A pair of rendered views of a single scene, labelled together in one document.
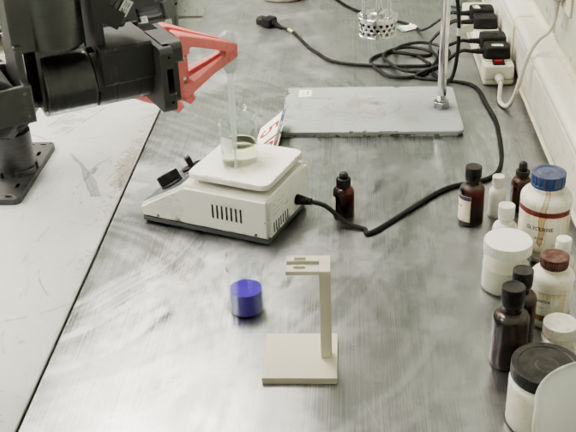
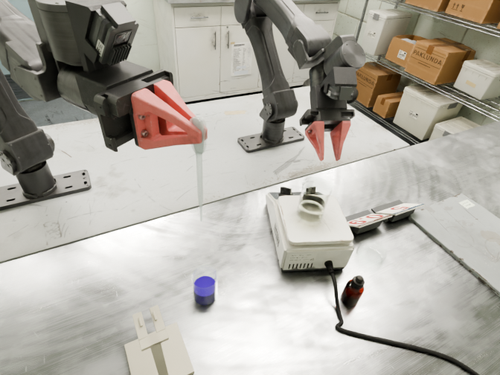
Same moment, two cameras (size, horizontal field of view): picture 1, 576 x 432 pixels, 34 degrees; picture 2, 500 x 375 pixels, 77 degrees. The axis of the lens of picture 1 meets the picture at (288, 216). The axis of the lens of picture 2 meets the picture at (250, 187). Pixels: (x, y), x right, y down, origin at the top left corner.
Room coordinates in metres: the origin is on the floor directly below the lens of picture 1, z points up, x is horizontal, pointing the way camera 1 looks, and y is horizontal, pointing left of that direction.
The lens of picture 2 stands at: (0.82, -0.22, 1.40)
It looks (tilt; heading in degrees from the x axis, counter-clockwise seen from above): 40 degrees down; 55
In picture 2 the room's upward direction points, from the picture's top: 6 degrees clockwise
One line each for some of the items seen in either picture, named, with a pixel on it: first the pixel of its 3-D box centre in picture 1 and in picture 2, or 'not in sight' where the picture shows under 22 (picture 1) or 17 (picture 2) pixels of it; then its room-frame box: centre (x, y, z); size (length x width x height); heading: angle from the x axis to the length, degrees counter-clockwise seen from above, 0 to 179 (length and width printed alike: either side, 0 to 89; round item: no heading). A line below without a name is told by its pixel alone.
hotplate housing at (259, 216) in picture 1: (231, 189); (306, 223); (1.18, 0.08, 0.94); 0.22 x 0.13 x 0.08; 64
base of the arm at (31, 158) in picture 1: (12, 151); (273, 129); (1.34, 0.42, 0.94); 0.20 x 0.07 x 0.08; 176
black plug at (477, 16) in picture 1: (479, 21); not in sight; (1.85, -0.40, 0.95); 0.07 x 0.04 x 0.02; 86
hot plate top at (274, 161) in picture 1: (245, 163); (313, 217); (1.17, 0.05, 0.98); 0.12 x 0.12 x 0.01; 64
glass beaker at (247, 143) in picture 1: (238, 137); (315, 200); (1.17, 0.06, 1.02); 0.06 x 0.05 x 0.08; 171
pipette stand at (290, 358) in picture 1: (299, 312); (153, 340); (0.84, -0.01, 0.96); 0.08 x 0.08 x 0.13; 86
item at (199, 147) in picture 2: (229, 52); (198, 135); (0.94, 0.05, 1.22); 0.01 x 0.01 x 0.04; 26
